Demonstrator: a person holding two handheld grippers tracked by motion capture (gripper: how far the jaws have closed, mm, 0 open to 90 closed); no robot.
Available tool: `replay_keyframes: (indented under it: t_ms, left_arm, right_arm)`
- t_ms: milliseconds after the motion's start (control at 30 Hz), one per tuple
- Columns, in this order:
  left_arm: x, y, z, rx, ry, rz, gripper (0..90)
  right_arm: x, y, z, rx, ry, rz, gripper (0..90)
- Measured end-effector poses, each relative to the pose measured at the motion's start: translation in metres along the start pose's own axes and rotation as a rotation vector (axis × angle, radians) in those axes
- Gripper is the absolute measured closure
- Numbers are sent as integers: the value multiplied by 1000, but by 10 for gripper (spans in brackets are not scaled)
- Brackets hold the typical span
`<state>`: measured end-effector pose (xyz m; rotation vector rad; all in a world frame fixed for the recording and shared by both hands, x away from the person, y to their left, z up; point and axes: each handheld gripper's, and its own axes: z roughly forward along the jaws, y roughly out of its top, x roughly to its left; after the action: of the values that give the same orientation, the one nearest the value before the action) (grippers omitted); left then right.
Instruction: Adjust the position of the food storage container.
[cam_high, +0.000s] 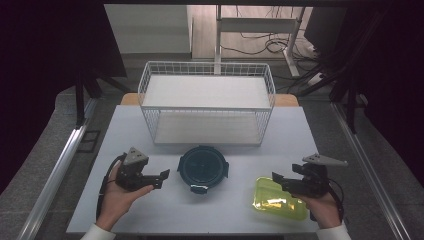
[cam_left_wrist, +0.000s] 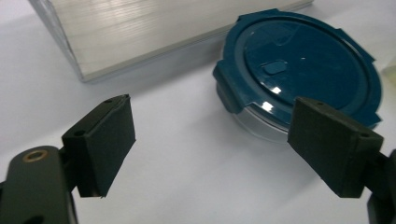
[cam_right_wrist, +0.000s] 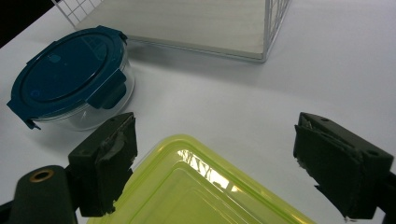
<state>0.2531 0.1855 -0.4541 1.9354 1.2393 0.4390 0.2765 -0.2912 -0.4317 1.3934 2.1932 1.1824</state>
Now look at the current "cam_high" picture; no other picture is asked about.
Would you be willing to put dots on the wooden table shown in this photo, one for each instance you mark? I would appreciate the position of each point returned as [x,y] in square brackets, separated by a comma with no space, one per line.
[128,99]

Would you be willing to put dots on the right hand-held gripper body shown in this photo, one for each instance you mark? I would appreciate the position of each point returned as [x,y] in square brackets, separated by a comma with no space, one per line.
[310,181]

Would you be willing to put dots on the white power strip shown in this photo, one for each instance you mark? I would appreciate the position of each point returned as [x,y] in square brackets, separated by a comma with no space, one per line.
[315,79]

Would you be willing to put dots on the person's right hand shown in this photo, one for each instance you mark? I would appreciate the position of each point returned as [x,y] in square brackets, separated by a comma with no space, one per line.
[321,210]

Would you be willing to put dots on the person's white sleeve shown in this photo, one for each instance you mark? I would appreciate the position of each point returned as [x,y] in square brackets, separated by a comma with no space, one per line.
[333,233]
[98,233]

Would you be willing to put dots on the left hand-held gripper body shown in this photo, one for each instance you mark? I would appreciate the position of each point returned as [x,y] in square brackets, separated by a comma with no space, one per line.
[130,175]

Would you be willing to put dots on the person's left white sleeve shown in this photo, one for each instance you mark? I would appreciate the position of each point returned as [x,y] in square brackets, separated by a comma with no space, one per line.
[98,233]

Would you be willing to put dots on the black square floor frame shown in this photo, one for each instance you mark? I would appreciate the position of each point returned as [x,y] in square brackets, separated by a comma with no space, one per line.
[80,141]

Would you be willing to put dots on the person's left hand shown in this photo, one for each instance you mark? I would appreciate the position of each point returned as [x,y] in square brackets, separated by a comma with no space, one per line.
[116,203]

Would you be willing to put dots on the person's right white sleeve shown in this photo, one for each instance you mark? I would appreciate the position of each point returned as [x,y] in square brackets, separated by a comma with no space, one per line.
[333,233]

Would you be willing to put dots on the black metal stand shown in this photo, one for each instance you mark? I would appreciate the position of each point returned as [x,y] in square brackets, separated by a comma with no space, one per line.
[350,100]
[80,100]

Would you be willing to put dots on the white desk frame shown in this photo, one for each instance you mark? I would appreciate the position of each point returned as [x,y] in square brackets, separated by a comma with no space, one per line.
[258,25]

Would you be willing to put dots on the green rectangular plastic container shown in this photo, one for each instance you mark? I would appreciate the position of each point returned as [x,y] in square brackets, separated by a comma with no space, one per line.
[273,203]

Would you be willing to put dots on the aluminium rail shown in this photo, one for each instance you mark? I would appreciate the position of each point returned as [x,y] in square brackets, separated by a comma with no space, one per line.
[56,173]
[370,173]

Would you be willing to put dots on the round container with dark lid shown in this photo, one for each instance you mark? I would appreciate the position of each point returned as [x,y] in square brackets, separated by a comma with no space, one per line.
[202,168]

